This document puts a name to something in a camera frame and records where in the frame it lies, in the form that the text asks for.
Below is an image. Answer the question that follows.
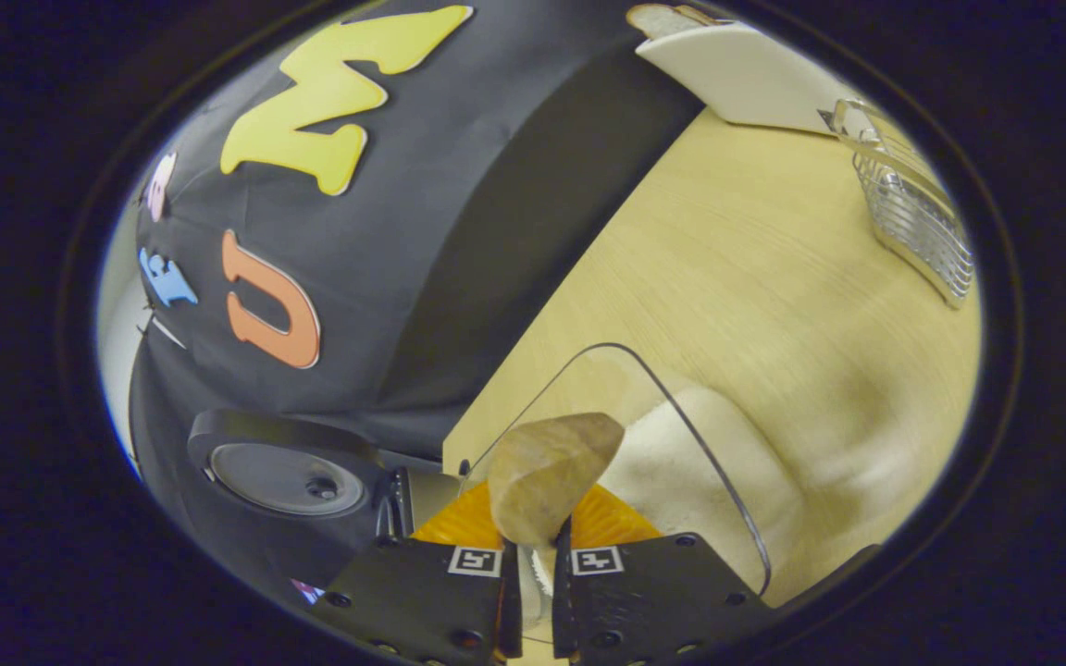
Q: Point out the toasted bread slice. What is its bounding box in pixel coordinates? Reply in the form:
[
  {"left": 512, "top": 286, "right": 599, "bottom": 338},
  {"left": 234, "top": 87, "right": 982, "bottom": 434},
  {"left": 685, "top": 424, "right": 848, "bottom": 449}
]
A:
[{"left": 627, "top": 3, "right": 721, "bottom": 40}]

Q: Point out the black backdrop cloth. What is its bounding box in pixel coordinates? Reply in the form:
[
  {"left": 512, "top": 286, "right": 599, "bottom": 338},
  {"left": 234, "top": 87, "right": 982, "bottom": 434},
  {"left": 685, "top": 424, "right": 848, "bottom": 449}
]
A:
[{"left": 126, "top": 0, "right": 710, "bottom": 611}]

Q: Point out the silver black rice cooker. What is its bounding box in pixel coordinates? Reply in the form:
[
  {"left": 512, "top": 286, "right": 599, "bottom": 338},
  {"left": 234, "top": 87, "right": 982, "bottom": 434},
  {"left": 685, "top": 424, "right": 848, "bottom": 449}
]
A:
[{"left": 188, "top": 410, "right": 462, "bottom": 593}]

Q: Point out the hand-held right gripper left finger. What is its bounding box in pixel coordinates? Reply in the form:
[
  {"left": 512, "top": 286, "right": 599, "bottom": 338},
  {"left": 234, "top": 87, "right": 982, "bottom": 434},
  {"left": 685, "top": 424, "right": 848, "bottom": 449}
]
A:
[{"left": 325, "top": 481, "right": 523, "bottom": 666}]

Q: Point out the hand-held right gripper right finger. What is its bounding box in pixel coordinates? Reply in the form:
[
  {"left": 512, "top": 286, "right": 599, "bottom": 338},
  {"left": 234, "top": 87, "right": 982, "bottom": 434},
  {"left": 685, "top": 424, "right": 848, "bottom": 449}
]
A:
[{"left": 552, "top": 483, "right": 775, "bottom": 666}]

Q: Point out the clear plastic container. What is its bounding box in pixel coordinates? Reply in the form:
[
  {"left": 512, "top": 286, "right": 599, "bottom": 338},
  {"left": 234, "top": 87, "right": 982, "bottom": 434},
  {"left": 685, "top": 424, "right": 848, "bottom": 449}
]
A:
[{"left": 459, "top": 342, "right": 773, "bottom": 604}]

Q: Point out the white toaster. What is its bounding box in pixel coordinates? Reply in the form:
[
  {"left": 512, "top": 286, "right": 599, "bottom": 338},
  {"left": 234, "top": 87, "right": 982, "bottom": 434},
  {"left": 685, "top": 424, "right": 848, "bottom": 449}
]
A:
[{"left": 627, "top": 3, "right": 867, "bottom": 136}]

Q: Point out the metal wire chopstick holder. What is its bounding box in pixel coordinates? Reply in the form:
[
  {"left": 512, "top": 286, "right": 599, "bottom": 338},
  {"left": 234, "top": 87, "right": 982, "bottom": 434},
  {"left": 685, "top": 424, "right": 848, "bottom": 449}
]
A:
[{"left": 820, "top": 97, "right": 974, "bottom": 310}]

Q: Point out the wooden spoon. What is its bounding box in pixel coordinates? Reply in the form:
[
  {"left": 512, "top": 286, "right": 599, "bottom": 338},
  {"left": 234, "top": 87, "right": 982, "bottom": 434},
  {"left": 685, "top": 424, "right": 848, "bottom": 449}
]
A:
[{"left": 489, "top": 413, "right": 626, "bottom": 641}]

